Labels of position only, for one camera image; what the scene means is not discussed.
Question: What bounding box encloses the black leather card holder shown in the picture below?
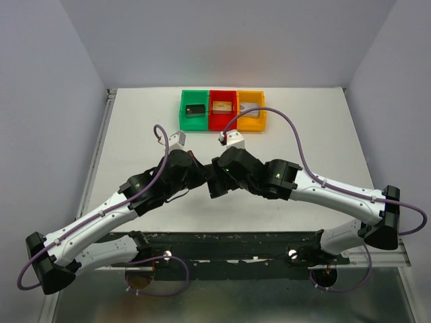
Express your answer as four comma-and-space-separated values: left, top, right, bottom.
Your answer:
205, 164, 238, 199

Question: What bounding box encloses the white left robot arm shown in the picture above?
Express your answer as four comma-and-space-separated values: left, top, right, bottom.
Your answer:
25, 149, 209, 295

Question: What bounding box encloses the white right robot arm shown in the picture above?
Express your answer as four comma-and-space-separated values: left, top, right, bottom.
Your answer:
209, 147, 400, 264

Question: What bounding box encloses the black credit card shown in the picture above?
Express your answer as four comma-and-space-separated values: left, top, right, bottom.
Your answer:
185, 104, 206, 118

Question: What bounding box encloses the silver credit card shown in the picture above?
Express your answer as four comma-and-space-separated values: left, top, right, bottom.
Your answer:
240, 102, 260, 118

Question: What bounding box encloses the gold credit card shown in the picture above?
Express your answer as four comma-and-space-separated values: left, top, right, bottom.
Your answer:
211, 101, 232, 114

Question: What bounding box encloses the yellow plastic bin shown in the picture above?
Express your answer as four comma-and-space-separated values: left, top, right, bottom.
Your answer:
237, 90, 267, 133

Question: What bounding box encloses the red plastic bin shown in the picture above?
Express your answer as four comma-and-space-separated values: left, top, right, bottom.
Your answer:
208, 90, 237, 131

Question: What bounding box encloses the green plastic bin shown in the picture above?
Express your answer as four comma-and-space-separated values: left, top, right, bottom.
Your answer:
178, 89, 209, 131

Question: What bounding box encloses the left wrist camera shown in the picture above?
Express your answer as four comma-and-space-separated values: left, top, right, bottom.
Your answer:
167, 131, 187, 151

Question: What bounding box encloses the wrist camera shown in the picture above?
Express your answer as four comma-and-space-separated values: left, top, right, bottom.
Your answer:
167, 131, 187, 151
218, 129, 245, 149

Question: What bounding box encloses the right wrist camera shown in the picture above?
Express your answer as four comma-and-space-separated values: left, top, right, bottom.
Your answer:
218, 129, 245, 149

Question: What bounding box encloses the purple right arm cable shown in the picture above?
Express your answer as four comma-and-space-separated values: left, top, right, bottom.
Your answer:
222, 106, 428, 293

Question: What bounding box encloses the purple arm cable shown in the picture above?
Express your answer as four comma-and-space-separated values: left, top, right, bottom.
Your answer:
16, 124, 190, 297
222, 106, 428, 293

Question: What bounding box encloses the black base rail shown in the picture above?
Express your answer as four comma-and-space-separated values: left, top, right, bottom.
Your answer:
127, 231, 349, 281

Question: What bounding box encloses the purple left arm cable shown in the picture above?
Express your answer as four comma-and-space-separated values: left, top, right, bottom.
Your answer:
16, 124, 190, 297

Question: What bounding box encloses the aluminium frame rail left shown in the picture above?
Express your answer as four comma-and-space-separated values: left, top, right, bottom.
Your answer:
38, 89, 118, 322

